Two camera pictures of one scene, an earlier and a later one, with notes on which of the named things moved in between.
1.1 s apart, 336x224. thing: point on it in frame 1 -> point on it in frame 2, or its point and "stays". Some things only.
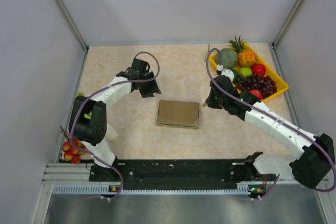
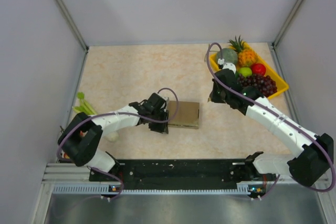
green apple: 245,72 stays
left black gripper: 153,88 -> 162,127
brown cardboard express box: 178,114 stays
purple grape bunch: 265,84 stays
